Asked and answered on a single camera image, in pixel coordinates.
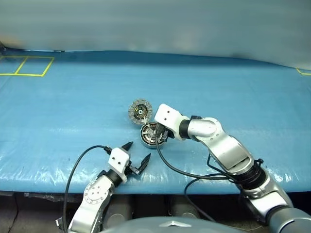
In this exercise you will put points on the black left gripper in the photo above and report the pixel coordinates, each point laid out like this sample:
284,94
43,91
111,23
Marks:
132,169

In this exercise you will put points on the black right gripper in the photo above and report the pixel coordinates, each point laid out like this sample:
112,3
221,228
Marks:
166,133

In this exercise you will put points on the round copper-wound motor housing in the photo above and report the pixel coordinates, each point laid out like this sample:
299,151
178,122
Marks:
145,144

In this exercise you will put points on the round silver finned lid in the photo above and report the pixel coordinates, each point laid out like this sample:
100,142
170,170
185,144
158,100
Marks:
139,111

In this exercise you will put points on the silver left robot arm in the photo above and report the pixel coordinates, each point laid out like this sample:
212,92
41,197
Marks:
94,194

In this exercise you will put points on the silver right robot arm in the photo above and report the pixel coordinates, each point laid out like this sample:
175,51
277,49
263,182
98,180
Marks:
228,145

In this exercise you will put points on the dark grey rounded shape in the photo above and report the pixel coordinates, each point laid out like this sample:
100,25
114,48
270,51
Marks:
184,210
120,208

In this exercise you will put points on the blue plastic table cover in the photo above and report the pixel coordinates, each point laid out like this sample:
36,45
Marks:
218,92

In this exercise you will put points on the grey robot torso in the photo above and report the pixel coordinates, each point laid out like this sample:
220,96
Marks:
170,225

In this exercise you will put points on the yellow tape two-square grid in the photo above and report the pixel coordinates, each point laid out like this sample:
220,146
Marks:
17,73

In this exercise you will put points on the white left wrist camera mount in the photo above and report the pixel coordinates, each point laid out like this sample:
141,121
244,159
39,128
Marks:
119,160

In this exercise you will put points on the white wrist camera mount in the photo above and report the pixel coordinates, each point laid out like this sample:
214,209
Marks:
170,116
119,160

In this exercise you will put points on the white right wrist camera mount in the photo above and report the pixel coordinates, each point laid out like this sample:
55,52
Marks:
170,116

